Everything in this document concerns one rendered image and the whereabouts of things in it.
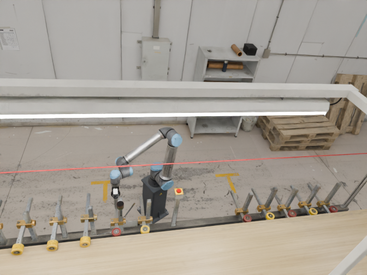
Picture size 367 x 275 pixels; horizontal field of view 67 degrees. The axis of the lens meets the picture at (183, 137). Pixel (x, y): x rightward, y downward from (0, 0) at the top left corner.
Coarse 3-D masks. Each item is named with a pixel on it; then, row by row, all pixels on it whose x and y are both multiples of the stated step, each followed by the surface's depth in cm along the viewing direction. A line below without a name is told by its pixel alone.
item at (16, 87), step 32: (64, 96) 126; (96, 96) 129; (128, 96) 133; (160, 96) 136; (192, 96) 140; (224, 96) 144; (256, 96) 148; (288, 96) 153; (320, 96) 157; (352, 96) 157; (352, 256) 161
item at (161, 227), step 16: (320, 208) 316; (160, 224) 276; (176, 224) 278; (192, 224) 280; (208, 224) 283; (224, 224) 289; (16, 240) 245; (32, 240) 245; (48, 240) 249; (64, 240) 251
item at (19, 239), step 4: (28, 200) 248; (32, 200) 251; (28, 204) 245; (28, 208) 242; (20, 228) 227; (24, 228) 227; (20, 232) 224; (24, 232) 227; (20, 236) 222; (20, 240) 219
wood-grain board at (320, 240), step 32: (256, 224) 266; (288, 224) 271; (320, 224) 276; (352, 224) 281; (0, 256) 213; (32, 256) 216; (64, 256) 219; (96, 256) 223; (128, 256) 226; (160, 256) 229; (192, 256) 233; (224, 256) 236; (256, 256) 240; (288, 256) 244; (320, 256) 248
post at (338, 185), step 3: (336, 183) 292; (339, 183) 290; (336, 186) 292; (339, 186) 291; (333, 189) 296; (336, 189) 294; (330, 192) 300; (333, 192) 296; (330, 195) 300; (333, 195) 300; (327, 198) 305; (330, 198) 303; (324, 201) 309; (327, 201) 306; (321, 207) 315
